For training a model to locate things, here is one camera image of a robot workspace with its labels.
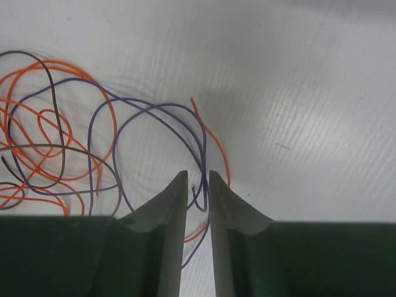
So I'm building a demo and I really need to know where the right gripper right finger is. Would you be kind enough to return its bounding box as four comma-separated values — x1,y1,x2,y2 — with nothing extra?
209,171,395,296

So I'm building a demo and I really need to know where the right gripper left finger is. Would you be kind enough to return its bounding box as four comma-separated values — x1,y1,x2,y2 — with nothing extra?
1,171,188,296

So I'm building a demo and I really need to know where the dark brown thin wire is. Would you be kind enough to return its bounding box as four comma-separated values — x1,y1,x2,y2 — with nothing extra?
0,51,123,217

